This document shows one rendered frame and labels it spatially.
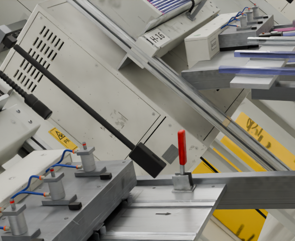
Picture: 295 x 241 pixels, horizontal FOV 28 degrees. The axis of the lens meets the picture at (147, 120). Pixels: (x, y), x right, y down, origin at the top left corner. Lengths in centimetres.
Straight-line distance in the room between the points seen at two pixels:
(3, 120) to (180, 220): 42
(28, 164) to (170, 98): 97
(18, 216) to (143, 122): 114
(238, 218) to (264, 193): 312
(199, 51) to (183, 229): 116
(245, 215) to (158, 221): 320
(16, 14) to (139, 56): 258
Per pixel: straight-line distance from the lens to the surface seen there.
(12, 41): 80
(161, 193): 105
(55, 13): 201
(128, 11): 197
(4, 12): 439
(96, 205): 94
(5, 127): 116
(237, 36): 210
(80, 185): 99
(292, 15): 536
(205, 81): 182
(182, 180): 103
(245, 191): 104
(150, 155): 75
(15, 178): 104
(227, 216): 417
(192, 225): 92
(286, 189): 103
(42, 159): 110
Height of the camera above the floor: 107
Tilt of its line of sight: 4 degrees up
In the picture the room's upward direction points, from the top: 49 degrees counter-clockwise
